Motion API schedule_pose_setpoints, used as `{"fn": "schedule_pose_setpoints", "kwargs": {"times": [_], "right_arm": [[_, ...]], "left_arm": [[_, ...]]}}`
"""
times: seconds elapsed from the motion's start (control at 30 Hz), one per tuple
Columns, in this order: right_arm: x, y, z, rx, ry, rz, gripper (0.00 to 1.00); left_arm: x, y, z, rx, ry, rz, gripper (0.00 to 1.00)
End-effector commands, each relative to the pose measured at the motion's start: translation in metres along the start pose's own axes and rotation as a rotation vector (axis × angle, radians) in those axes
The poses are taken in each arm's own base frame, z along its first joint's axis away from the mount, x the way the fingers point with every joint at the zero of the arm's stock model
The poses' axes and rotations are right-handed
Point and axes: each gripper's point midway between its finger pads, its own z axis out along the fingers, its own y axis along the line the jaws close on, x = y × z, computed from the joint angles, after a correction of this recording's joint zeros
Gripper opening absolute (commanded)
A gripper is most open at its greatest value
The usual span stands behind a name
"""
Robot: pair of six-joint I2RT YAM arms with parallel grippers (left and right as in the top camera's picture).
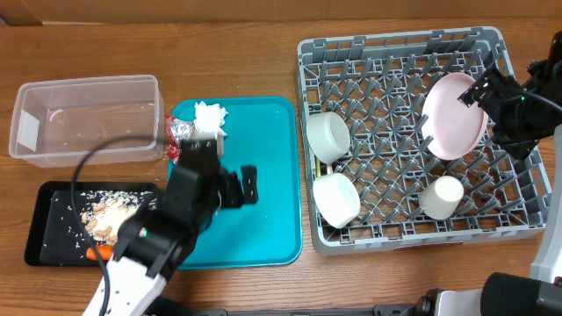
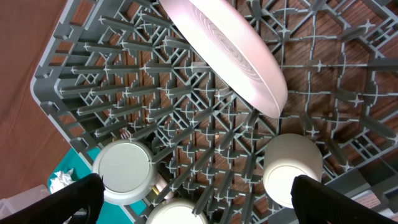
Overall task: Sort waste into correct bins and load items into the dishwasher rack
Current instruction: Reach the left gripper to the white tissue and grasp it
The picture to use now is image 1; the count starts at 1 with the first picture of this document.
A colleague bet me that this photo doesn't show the pink round plate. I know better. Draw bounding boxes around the pink round plate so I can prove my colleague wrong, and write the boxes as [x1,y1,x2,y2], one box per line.
[421,73,488,161]

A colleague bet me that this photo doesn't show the yellow plastic spoon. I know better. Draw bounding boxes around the yellow plastic spoon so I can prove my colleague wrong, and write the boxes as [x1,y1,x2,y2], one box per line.
[315,158,321,177]

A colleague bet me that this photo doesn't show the grey bowl with rice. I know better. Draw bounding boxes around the grey bowl with rice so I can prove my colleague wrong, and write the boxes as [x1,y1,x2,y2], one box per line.
[306,111,351,164]

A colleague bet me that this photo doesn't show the cream bowl with peanuts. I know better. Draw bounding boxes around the cream bowl with peanuts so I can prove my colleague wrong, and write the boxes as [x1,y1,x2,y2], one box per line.
[313,173,361,228]

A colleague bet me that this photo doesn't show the white paper cup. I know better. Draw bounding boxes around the white paper cup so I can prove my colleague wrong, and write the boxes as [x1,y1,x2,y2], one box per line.
[419,176,464,220]

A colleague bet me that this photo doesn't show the orange carrot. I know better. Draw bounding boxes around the orange carrot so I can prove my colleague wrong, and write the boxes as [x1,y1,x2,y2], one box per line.
[86,245,113,262]

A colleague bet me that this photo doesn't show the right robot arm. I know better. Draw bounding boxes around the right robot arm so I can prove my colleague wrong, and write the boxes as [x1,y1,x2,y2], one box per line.
[458,32,561,315]

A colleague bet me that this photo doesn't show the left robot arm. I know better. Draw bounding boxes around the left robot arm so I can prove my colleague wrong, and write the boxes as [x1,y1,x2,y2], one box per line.
[85,140,258,315]

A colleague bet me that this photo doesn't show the grey dishwasher rack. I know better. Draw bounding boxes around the grey dishwasher rack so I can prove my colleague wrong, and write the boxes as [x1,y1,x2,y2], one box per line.
[297,26,551,255]

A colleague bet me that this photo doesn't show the teal plastic tray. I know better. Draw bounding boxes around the teal plastic tray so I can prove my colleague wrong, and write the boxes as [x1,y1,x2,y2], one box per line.
[181,97,303,270]

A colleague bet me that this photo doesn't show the crumpled white napkin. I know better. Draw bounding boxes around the crumpled white napkin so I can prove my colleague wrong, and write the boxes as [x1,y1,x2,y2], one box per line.
[193,101,228,136]

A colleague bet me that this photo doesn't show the red silver foil wrapper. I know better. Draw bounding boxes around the red silver foil wrapper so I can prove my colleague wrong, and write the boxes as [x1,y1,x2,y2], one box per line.
[166,115,195,163]

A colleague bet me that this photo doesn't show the spilled rice and peanuts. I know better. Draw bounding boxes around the spilled rice and peanuts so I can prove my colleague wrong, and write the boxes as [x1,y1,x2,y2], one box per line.
[53,190,156,250]

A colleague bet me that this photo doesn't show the clear plastic bin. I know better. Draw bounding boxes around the clear plastic bin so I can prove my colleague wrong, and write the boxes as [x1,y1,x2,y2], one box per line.
[8,75,164,168]

